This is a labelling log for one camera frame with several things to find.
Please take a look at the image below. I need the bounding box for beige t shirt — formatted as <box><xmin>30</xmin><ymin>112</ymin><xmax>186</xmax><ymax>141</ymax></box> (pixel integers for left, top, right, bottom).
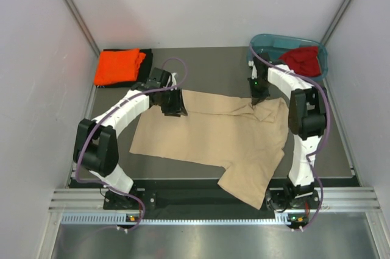
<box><xmin>130</xmin><ymin>90</ymin><xmax>288</xmax><ymax>209</ymax></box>

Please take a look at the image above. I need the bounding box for teal plastic basket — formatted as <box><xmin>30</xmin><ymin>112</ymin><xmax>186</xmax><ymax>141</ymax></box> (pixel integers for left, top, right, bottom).
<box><xmin>250</xmin><ymin>34</ymin><xmax>328</xmax><ymax>82</ymax></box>

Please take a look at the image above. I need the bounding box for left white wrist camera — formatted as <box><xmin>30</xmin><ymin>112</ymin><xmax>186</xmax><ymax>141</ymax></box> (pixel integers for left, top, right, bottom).
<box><xmin>166</xmin><ymin>73</ymin><xmax>177</xmax><ymax>89</ymax></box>

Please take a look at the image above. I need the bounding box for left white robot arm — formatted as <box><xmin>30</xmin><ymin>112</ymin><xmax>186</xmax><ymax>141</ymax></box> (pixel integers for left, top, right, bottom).
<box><xmin>73</xmin><ymin>68</ymin><xmax>188</xmax><ymax>208</ymax></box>

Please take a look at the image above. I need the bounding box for orange folded t shirt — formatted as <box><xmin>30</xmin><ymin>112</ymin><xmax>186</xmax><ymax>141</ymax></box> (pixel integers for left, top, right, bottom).
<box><xmin>93</xmin><ymin>49</ymin><xmax>147</xmax><ymax>87</ymax></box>

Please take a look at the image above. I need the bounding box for aluminium frame rail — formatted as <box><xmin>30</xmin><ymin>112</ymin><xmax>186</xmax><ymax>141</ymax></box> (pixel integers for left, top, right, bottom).
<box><xmin>49</xmin><ymin>187</ymin><xmax>380</xmax><ymax>212</ymax></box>

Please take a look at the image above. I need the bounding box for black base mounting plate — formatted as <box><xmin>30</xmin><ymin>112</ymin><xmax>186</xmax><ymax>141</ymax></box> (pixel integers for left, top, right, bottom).
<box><xmin>69</xmin><ymin>179</ymin><xmax>320</xmax><ymax>220</ymax></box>

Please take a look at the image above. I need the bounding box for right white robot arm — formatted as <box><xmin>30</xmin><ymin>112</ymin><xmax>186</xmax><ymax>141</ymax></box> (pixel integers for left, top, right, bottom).
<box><xmin>248</xmin><ymin>53</ymin><xmax>330</xmax><ymax>208</ymax></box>

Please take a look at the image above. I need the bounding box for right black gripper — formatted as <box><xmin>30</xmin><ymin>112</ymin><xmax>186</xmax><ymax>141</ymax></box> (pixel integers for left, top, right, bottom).
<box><xmin>248</xmin><ymin>76</ymin><xmax>271</xmax><ymax>106</ymax></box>

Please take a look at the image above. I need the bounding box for red t shirt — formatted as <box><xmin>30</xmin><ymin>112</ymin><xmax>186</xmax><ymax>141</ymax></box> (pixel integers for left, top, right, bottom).
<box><xmin>278</xmin><ymin>46</ymin><xmax>321</xmax><ymax>77</ymax></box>

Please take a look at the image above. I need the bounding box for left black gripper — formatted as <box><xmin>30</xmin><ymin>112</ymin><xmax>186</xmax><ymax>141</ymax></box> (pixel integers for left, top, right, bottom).
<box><xmin>158</xmin><ymin>87</ymin><xmax>187</xmax><ymax>117</ymax></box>

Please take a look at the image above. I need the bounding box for grey slotted cable duct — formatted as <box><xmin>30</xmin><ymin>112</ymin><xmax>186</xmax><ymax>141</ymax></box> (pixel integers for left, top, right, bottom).
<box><xmin>60</xmin><ymin>212</ymin><xmax>309</xmax><ymax>225</ymax></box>

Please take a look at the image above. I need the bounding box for black folded t shirt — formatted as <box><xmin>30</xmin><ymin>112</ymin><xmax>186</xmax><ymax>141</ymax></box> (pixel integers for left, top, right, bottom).
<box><xmin>96</xmin><ymin>49</ymin><xmax>153</xmax><ymax>88</ymax></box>

